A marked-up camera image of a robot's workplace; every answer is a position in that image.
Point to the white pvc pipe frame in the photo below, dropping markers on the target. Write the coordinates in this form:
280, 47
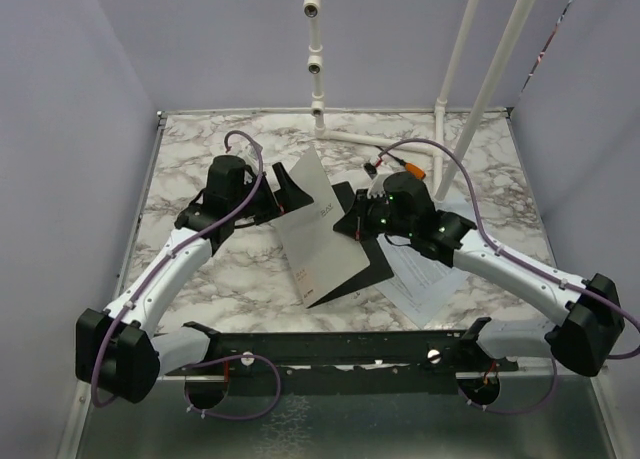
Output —
509, 38

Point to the orange handled screwdriver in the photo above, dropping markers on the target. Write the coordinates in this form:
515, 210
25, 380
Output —
412, 168

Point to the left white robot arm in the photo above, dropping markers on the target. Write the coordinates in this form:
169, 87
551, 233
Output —
117, 349

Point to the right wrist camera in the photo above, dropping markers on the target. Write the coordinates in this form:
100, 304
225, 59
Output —
378, 173

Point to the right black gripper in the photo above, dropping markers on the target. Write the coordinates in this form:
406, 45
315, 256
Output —
350, 225

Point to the grey black folder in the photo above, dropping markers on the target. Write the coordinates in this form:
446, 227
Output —
325, 264

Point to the black mounting rail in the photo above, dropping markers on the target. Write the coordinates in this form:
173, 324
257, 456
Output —
345, 363

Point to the printed paper sheet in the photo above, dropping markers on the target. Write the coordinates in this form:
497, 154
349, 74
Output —
406, 263
420, 302

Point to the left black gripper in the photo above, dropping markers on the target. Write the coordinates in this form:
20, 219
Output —
289, 197

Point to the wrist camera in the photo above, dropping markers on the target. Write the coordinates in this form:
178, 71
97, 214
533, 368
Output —
252, 159
378, 173

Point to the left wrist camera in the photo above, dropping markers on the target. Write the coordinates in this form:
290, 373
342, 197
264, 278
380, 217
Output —
252, 159

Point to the aluminium frame rail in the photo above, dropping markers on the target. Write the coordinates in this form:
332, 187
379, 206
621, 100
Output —
527, 413

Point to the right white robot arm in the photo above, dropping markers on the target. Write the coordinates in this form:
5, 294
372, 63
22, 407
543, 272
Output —
581, 319

